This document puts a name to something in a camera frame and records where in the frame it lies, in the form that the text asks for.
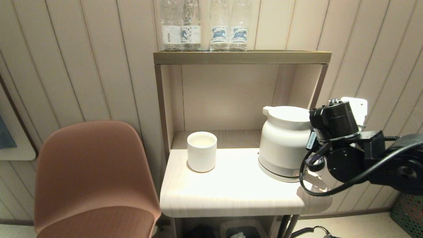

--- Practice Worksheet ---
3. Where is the black power cord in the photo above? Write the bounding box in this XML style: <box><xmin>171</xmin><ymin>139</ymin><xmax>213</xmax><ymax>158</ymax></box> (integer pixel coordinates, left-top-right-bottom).
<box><xmin>290</xmin><ymin>226</ymin><xmax>337</xmax><ymax>238</ymax></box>

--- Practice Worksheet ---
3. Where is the pink shell chair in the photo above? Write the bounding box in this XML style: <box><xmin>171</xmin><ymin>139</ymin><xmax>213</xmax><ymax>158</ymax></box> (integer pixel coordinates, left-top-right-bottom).
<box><xmin>34</xmin><ymin>121</ymin><xmax>162</xmax><ymax>238</ymax></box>

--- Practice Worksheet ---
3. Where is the black braided cable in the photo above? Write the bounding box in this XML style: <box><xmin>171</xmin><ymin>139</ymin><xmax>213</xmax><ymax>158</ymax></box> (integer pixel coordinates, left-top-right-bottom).
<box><xmin>305</xmin><ymin>142</ymin><xmax>331</xmax><ymax>172</ymax></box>

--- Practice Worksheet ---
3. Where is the clear bottle white text label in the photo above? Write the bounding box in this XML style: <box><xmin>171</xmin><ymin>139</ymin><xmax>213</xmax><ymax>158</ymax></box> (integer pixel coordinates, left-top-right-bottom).
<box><xmin>161</xmin><ymin>0</ymin><xmax>182</xmax><ymax>52</ymax></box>

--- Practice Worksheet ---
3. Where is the beige shelf side table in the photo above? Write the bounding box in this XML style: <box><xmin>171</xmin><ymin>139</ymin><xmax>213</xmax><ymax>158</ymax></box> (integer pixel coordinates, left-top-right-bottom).
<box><xmin>153</xmin><ymin>50</ymin><xmax>332</xmax><ymax>238</ymax></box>

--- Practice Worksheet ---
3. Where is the grey trash bin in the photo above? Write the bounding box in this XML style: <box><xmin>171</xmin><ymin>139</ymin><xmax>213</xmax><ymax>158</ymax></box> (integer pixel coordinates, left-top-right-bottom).
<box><xmin>220</xmin><ymin>220</ymin><xmax>268</xmax><ymax>238</ymax></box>

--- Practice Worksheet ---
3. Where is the blue cloth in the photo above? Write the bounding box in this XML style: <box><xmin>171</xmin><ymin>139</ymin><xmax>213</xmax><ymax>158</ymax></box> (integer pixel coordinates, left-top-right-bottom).
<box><xmin>0</xmin><ymin>116</ymin><xmax>17</xmax><ymax>149</ymax></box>

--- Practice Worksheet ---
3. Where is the green mesh basket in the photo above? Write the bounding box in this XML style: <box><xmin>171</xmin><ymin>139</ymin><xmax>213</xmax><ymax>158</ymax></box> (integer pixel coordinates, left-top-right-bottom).
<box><xmin>390</xmin><ymin>193</ymin><xmax>423</xmax><ymax>238</ymax></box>

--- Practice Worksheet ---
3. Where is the clear bottle blue horse label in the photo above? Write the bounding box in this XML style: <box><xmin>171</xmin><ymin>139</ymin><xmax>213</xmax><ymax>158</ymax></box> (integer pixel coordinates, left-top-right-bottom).
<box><xmin>210</xmin><ymin>0</ymin><xmax>230</xmax><ymax>52</ymax></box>
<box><xmin>229</xmin><ymin>0</ymin><xmax>251</xmax><ymax>52</ymax></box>

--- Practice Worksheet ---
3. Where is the black smooth cable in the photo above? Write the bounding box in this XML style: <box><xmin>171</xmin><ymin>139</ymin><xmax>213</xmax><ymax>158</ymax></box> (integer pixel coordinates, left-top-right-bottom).
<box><xmin>299</xmin><ymin>140</ymin><xmax>423</xmax><ymax>197</ymax></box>

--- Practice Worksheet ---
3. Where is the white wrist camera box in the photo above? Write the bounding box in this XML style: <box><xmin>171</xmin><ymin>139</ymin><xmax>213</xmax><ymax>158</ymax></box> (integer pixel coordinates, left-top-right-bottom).
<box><xmin>340</xmin><ymin>97</ymin><xmax>368</xmax><ymax>128</ymax></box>

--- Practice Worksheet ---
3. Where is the white electric kettle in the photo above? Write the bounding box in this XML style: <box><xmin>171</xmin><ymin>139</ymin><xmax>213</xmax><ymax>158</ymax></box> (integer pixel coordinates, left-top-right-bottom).
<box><xmin>258</xmin><ymin>106</ymin><xmax>319</xmax><ymax>182</ymax></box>

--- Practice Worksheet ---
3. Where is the white ribbed ceramic cup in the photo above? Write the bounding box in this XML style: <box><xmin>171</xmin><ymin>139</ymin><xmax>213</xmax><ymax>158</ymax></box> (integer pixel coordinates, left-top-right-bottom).
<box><xmin>187</xmin><ymin>132</ymin><xmax>217</xmax><ymax>173</ymax></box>

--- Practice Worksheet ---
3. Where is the clear bottle blue patterned label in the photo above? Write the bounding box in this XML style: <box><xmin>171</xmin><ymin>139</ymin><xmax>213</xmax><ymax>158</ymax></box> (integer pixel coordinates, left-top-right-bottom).
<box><xmin>181</xmin><ymin>0</ymin><xmax>202</xmax><ymax>51</ymax></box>

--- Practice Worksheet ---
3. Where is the white round kettle base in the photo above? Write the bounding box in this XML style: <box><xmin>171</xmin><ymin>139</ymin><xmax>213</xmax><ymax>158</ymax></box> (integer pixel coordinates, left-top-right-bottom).
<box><xmin>258</xmin><ymin>162</ymin><xmax>301</xmax><ymax>183</ymax></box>

